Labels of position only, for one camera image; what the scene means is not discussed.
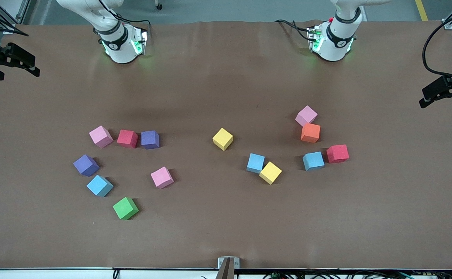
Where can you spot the red foam block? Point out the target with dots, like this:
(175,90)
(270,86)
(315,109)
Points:
(337,153)
(127,138)

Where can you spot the purple foam block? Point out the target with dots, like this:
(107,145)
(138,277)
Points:
(86,165)
(150,139)

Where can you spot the yellow foam block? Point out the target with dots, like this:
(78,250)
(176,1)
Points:
(223,138)
(270,172)

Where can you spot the blue foam block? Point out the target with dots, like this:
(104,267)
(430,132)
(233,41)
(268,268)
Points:
(99,185)
(313,161)
(255,162)

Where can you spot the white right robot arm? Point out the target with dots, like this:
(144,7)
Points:
(121,52)

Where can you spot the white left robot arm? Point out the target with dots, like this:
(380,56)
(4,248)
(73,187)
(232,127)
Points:
(332,48)

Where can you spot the pink foam block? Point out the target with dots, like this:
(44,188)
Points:
(162,177)
(306,116)
(101,136)

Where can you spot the orange foam block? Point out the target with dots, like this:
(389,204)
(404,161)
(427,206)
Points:
(310,132)

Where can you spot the green foam block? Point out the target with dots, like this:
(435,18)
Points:
(125,208)

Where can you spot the brown table mat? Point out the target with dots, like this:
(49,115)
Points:
(226,217)

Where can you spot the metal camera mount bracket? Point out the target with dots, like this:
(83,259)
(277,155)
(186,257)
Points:
(228,267)

